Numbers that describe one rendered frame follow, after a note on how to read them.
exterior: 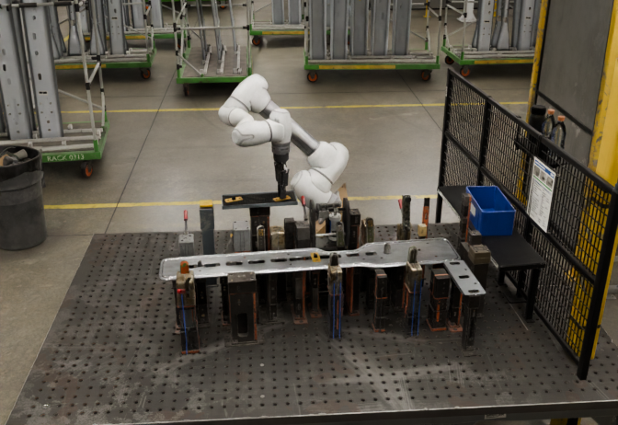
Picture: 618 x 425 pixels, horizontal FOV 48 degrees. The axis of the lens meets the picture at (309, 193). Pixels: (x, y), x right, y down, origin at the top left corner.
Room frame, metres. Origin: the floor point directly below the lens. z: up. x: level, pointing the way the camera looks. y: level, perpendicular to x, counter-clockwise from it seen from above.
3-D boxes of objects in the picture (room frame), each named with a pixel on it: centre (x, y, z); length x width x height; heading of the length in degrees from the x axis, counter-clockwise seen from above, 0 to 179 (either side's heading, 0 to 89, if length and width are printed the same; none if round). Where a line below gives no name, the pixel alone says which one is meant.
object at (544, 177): (2.86, -1.05, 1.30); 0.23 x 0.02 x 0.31; 8
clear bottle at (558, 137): (2.97, -1.13, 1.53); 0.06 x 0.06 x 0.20
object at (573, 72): (4.91, -1.88, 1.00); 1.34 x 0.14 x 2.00; 4
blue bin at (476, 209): (3.12, -0.89, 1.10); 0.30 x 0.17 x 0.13; 3
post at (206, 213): (3.07, 0.50, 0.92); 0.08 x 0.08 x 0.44; 8
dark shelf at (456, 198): (3.14, -0.89, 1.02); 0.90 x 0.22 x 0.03; 8
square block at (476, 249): (2.79, -0.78, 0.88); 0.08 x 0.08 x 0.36; 8
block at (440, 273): (2.70, -0.59, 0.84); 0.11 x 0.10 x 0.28; 8
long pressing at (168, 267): (2.80, -0.01, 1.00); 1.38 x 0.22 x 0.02; 98
